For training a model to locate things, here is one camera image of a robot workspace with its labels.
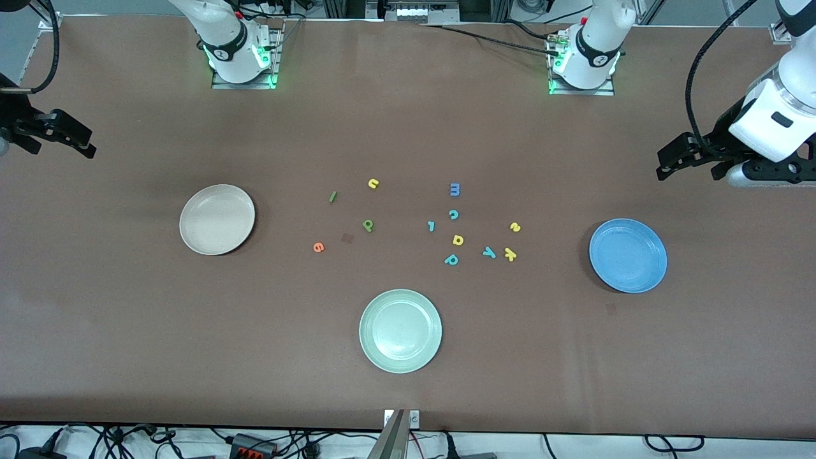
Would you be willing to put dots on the grey terminal block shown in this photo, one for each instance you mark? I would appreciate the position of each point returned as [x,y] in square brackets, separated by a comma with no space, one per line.
[414,11]

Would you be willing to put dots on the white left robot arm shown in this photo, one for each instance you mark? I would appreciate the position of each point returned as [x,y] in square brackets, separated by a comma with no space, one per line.
[596,38]

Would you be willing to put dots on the beige brown plate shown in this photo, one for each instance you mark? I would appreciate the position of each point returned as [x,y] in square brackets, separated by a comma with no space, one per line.
[217,220]

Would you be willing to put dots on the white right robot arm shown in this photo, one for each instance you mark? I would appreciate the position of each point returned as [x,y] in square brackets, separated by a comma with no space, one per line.
[220,32]

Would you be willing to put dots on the black power adapter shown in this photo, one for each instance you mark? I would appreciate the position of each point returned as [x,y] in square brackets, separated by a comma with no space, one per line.
[38,454]

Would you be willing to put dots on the black orange power strip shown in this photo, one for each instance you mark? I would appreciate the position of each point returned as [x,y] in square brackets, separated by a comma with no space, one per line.
[252,446]

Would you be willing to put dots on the pale green plate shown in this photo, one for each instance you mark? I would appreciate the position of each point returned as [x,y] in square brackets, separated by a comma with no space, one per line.
[400,331]

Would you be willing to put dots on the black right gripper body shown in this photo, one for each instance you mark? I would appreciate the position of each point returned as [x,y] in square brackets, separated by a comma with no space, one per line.
[14,118]

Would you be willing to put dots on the white mounting bracket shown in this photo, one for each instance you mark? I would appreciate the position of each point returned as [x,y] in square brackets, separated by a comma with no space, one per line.
[414,419]

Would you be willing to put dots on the blue plate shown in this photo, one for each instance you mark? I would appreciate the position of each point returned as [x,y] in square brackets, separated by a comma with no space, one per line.
[628,256]

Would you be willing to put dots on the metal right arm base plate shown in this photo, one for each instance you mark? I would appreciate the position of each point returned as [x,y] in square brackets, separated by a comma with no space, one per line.
[275,60]

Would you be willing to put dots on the grey metal beam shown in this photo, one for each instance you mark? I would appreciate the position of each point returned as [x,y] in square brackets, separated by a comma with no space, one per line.
[392,443]

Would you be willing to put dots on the yellow foam letter k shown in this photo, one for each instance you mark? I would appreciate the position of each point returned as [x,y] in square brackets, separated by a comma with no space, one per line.
[510,254]

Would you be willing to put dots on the aluminium corner bracket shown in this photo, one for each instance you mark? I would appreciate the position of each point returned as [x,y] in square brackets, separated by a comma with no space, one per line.
[779,33]
[50,21]

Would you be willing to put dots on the teal foam letter y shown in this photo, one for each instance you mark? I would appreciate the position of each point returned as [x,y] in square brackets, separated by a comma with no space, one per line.
[489,252]

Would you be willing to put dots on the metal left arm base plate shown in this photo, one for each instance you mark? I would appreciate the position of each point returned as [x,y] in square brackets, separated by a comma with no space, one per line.
[605,91]

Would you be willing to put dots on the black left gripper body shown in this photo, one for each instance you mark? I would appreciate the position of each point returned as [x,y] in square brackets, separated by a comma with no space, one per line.
[721,136]

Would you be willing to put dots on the teal foam letter p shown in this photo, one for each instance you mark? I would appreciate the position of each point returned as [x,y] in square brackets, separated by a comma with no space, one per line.
[451,260]

